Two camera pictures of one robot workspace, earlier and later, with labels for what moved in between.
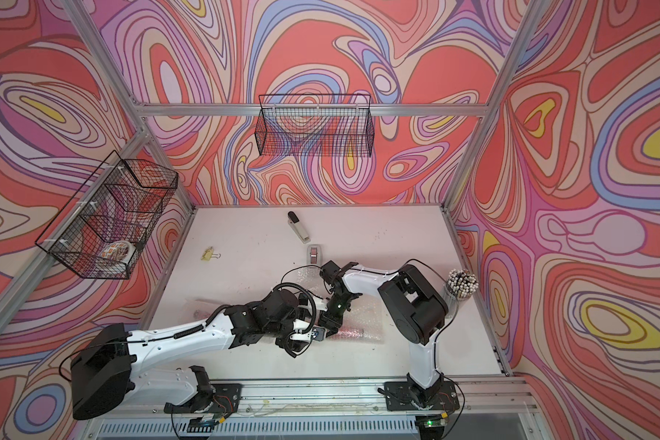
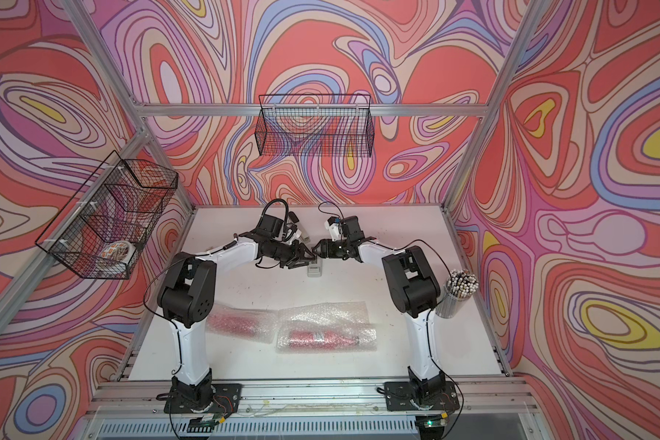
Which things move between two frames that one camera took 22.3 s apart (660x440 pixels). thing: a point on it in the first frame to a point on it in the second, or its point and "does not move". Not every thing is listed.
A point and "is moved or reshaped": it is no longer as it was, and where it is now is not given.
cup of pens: (461, 285) does not move
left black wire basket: (102, 235) does not move
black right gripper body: (336, 307) to (335, 249)
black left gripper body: (288, 327) to (287, 255)
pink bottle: (349, 333) is moved or reshaped
